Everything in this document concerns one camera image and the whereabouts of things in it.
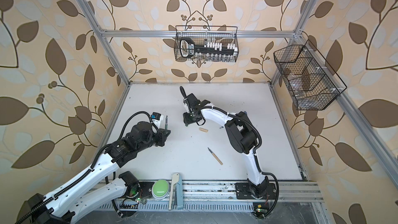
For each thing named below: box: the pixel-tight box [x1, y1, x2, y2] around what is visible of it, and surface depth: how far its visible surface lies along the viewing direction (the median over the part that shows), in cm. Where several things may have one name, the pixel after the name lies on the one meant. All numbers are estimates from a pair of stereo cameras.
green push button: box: [151, 178, 171, 200], surface depth 75 cm
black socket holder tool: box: [179, 36, 238, 58], surface depth 84 cm
